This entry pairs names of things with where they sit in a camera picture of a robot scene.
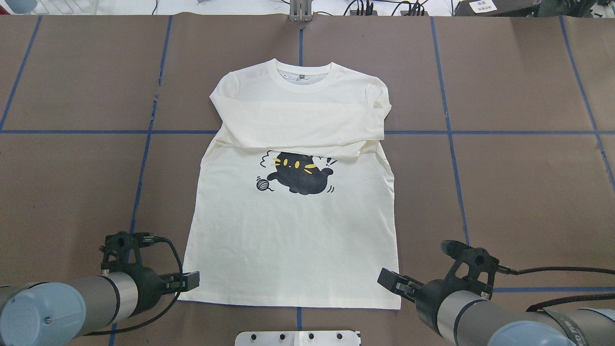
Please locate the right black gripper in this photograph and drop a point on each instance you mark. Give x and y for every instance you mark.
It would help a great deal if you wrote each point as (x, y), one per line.
(429, 296)

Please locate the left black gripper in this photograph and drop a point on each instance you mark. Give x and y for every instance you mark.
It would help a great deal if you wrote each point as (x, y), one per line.
(150, 283)

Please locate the cream long-sleeve cat shirt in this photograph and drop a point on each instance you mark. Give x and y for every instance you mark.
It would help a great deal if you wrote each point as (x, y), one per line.
(295, 196)

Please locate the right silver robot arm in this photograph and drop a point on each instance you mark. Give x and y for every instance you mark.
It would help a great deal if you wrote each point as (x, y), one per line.
(463, 316)

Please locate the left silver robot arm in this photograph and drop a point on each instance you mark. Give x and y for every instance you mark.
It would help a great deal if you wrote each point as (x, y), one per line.
(53, 314)

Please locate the black box with label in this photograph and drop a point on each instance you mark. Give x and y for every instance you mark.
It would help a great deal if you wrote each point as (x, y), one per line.
(496, 8)

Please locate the clear acrylic rack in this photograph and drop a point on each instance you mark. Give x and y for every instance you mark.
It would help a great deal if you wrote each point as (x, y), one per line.
(66, 7)

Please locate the blue plastic cup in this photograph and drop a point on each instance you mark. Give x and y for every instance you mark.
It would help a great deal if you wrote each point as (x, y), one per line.
(21, 6)

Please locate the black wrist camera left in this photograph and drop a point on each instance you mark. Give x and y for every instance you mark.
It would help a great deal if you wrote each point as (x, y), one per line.
(121, 252)

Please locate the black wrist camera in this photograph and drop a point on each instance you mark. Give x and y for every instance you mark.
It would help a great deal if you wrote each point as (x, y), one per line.
(121, 252)
(474, 269)

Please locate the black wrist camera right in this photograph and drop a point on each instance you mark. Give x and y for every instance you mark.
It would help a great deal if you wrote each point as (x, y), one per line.
(474, 269)

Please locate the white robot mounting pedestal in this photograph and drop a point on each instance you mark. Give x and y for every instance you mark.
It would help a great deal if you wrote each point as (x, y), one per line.
(299, 338)

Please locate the aluminium frame post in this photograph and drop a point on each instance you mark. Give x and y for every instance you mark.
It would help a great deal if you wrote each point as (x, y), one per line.
(300, 10)

